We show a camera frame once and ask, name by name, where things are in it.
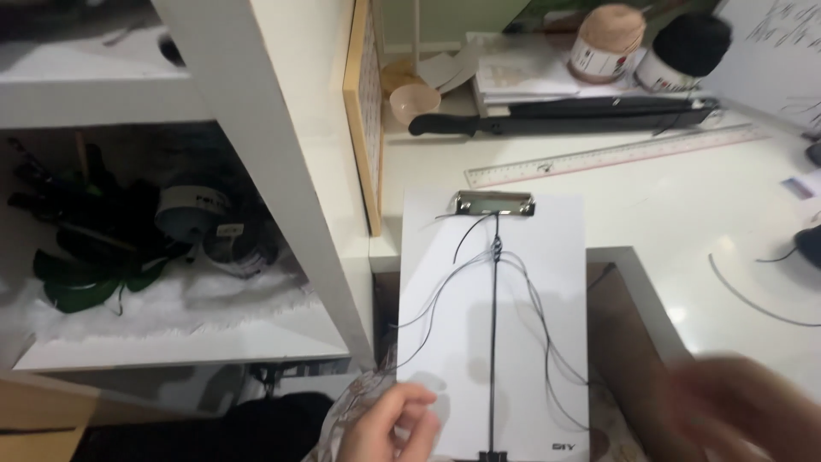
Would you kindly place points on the stack of white papers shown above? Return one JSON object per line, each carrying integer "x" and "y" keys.
{"x": 526, "y": 77}

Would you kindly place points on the pink plastic bowl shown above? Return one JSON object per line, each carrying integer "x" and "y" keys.
{"x": 414, "y": 102}

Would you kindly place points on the green artificial plant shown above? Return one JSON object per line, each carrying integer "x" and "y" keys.
{"x": 90, "y": 256}

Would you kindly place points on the black paper cutter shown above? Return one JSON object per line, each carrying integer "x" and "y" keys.
{"x": 577, "y": 119}

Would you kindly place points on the grey card pieces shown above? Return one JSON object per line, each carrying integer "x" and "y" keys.
{"x": 449, "y": 67}

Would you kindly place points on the person's right hand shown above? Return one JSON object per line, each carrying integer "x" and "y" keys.
{"x": 744, "y": 417}

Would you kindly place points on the beige yarn ball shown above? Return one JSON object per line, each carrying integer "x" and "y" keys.
{"x": 606, "y": 42}

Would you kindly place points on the grey tape roll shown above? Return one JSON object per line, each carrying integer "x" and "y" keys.
{"x": 189, "y": 212}

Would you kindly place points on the dark tape roll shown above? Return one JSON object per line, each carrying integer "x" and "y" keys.
{"x": 244, "y": 250}

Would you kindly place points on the cardboard box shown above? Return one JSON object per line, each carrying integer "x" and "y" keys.
{"x": 38, "y": 417}

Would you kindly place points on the person's left fingers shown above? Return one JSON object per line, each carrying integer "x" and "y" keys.
{"x": 414, "y": 417}

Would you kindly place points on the white shelf unit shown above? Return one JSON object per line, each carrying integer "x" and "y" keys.
{"x": 256, "y": 128}

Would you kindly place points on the patterned fabric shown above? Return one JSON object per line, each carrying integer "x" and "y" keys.
{"x": 359, "y": 391}

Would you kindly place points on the clear plastic ruler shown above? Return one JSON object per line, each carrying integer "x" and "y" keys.
{"x": 616, "y": 156}

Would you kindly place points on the black binder clip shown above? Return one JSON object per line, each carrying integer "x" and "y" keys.
{"x": 492, "y": 457}

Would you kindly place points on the white board with writing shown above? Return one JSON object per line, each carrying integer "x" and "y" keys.
{"x": 769, "y": 58}

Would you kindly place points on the person's black clothing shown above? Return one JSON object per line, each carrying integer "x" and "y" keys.
{"x": 244, "y": 433}

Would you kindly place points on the person's right fingers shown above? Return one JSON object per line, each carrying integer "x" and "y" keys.
{"x": 686, "y": 410}

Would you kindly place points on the white clipboard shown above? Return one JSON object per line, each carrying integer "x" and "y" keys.
{"x": 462, "y": 321}

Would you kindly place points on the silver metal clipboard clip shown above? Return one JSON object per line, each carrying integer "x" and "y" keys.
{"x": 495, "y": 203}

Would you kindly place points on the black yarn ball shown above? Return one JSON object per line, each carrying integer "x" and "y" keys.
{"x": 689, "y": 48}

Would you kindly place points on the white fluffy cloth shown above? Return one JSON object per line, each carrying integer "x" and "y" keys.
{"x": 211, "y": 301}

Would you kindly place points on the wooden framed board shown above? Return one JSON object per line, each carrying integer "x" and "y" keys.
{"x": 362, "y": 128}

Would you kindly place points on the person's left hand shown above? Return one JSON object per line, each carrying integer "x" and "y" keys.
{"x": 365, "y": 433}

